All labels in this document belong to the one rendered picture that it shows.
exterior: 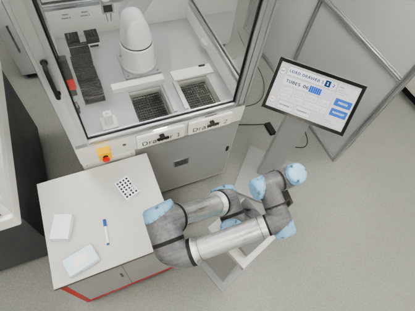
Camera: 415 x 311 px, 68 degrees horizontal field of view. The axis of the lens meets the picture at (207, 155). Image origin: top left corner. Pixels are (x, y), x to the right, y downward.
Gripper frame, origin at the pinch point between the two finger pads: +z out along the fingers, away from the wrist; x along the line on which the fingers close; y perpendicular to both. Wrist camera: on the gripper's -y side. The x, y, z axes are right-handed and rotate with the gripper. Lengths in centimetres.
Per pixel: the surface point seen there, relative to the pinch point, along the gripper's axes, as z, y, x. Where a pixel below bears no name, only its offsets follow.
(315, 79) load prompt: 14, 30, -77
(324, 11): 56, 77, -169
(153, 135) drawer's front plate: 38, 61, 14
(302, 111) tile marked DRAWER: 26, 20, -65
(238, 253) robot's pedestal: 34.2, -17.9, 17.6
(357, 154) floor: 123, -41, -157
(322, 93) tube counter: 17, 22, -76
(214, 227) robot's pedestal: 38.6, -0.3, 18.3
